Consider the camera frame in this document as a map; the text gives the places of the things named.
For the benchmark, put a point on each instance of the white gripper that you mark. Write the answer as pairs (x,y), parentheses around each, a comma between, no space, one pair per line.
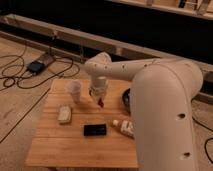
(98,86)

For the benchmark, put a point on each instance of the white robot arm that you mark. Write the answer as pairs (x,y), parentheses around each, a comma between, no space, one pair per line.
(160,104)

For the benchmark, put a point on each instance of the white sponge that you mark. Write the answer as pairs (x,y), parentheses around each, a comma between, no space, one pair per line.
(64,114)

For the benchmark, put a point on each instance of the black bowl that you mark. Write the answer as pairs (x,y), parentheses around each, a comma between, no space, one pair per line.
(126,98)

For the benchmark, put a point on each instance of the translucent plastic cup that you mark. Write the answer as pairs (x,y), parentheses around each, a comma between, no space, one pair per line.
(74,89)

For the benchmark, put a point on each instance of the black rectangular block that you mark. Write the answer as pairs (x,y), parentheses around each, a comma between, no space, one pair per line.
(95,130)

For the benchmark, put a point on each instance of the white labelled bottle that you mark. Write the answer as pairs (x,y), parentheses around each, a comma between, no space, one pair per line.
(125,127)

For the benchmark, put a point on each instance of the wooden folding table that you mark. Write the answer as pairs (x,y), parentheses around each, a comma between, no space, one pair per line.
(58,144)

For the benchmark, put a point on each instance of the blue power adapter box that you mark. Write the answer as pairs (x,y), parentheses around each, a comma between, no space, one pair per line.
(35,67)

